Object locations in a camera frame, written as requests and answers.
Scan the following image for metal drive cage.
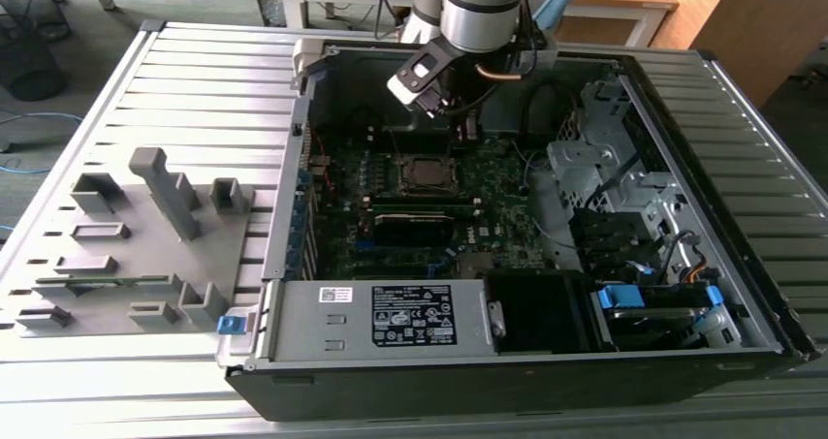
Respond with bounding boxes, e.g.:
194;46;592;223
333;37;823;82
547;79;655;217

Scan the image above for silver CPU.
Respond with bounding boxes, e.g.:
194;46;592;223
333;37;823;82
409;159;453;184

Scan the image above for hard disk in blue carrier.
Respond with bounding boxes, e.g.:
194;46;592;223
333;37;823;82
592;283;726;351

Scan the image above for black waste bin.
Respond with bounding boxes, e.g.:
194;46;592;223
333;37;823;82
0;0;73;102

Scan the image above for black plastic drive bay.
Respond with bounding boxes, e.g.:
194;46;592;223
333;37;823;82
568;208;655;275

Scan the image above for blue cable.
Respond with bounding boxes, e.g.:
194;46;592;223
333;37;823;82
0;111;86;176

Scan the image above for grey parts rack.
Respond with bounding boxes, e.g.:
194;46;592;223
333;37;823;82
13;146;273;338

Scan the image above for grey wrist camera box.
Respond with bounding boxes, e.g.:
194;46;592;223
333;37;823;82
515;41;560;76

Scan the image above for brown curved cable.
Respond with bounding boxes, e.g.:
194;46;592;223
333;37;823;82
476;63;524;82

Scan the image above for green motherboard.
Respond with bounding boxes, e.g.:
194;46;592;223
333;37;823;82
301;123;584;283

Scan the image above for pale blue teach pendant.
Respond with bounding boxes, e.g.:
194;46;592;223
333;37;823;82
533;0;584;31

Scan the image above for black PC case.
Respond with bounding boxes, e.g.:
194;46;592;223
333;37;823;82
216;36;821;423

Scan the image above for grey power supply unit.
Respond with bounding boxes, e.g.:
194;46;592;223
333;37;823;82
256;278;507;362

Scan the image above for CPU socket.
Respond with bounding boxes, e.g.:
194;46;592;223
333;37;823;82
393;152;467;197

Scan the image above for brown chipset heatsink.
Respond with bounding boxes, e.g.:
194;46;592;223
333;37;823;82
456;252;497;278

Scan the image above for wooden cabinet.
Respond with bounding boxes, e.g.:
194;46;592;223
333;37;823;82
650;0;828;109

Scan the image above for black graphics card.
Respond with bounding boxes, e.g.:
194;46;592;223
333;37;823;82
372;210;459;249

